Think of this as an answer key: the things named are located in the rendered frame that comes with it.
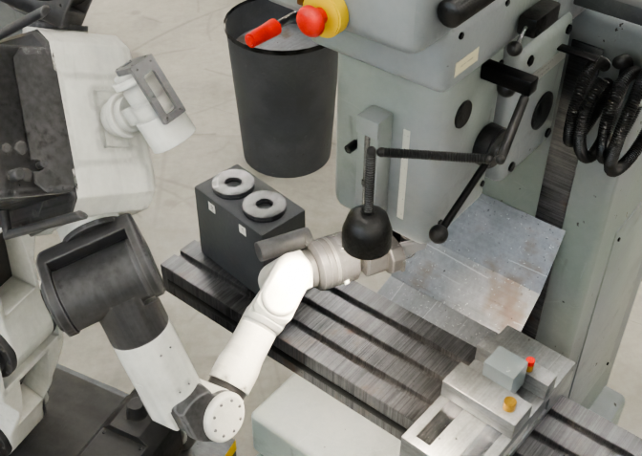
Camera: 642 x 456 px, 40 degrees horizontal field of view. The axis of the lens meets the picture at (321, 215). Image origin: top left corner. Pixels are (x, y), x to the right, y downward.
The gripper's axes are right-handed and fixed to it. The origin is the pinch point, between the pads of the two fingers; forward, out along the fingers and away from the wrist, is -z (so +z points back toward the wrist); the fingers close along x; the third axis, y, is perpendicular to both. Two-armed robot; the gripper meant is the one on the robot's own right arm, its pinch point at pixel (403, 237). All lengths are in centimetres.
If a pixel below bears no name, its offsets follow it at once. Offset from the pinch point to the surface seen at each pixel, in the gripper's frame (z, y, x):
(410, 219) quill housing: 5.6, -13.5, -9.7
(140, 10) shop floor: -46, 122, 345
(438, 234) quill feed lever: 5.1, -15.7, -16.8
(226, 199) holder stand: 19.3, 11.9, 37.7
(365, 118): 12.3, -31.7, -5.1
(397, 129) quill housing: 7.4, -29.1, -6.5
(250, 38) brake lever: 29, -47, -3
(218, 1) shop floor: -88, 121, 336
